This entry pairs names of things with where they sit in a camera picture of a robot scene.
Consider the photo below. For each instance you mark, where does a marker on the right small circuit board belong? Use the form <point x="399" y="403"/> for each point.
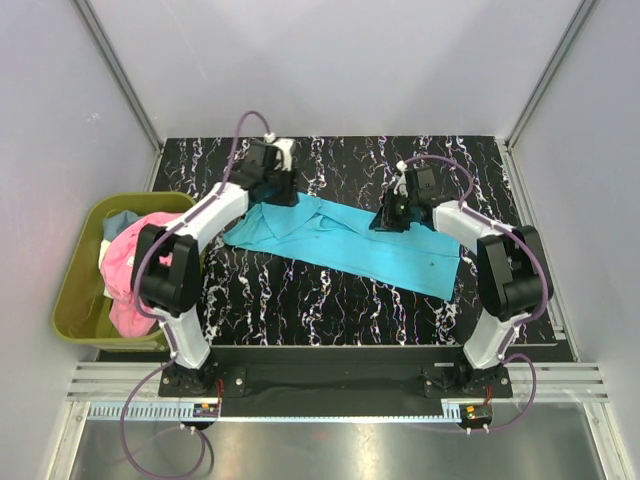
<point x="478" y="412"/>

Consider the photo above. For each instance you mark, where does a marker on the grey blue t shirt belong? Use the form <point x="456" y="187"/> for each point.
<point x="116" y="224"/>

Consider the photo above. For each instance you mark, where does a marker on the white t shirt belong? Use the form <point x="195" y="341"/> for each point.
<point x="105" y="258"/>

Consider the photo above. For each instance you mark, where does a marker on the small circuit board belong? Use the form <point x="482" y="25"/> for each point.
<point x="478" y="412"/>
<point x="206" y="410"/>

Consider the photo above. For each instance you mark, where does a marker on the aluminium corner post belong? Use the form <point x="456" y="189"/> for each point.
<point x="577" y="22"/>
<point x="108" y="53"/>

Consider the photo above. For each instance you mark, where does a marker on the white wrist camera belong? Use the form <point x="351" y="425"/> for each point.
<point x="417" y="186"/>
<point x="266" y="162"/>

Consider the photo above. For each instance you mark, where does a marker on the cyan t shirt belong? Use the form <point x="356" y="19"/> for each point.
<point x="338" y="237"/>

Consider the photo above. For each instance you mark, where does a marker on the left aluminium corner post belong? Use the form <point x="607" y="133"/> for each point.
<point x="108" y="53"/>

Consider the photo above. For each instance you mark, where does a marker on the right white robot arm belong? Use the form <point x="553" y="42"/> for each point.
<point x="513" y="279"/>

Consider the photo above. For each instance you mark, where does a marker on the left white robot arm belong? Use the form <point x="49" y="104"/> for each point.
<point x="166" y="277"/>

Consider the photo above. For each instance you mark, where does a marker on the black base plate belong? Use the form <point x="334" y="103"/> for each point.
<point x="331" y="382"/>

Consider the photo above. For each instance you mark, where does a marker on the right aluminium corner post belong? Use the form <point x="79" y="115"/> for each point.
<point x="577" y="22"/>

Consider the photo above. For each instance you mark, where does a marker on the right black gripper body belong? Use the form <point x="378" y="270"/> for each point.
<point x="396" y="213"/>

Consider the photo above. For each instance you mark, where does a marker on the left small circuit board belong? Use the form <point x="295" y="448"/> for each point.
<point x="206" y="410"/>

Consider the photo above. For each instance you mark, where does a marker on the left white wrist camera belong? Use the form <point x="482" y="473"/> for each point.
<point x="266" y="162"/>

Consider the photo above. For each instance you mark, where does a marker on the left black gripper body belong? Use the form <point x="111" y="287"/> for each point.
<point x="280" y="190"/>

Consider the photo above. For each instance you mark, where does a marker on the olive green plastic bin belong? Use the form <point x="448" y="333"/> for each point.
<point x="81" y="311"/>

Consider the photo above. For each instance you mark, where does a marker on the white slotted cable duct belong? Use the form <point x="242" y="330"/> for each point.
<point x="144" y="411"/>

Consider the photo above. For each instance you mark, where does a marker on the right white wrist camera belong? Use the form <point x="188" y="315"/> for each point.
<point x="417" y="186"/>

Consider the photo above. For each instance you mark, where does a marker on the pink t shirt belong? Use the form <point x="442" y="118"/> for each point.
<point x="124" y="316"/>

